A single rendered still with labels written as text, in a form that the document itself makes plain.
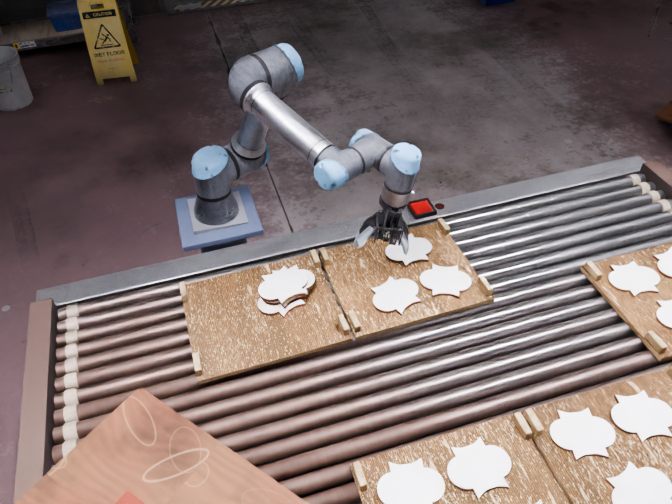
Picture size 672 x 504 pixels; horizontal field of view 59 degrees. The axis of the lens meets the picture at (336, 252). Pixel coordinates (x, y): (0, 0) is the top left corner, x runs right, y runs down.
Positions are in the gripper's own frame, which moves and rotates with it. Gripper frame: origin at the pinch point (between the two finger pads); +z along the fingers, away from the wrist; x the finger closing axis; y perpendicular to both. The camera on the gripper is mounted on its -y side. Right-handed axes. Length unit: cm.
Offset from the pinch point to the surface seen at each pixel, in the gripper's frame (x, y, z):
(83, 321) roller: -80, 20, 24
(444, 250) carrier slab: 20.7, -7.7, 3.7
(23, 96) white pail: -233, -263, 132
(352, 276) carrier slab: -6.4, 3.4, 8.7
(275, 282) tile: -28.2, 10.6, 7.9
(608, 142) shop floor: 167, -210, 69
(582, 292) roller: 58, 8, -1
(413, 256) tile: 11.1, -3.8, 4.3
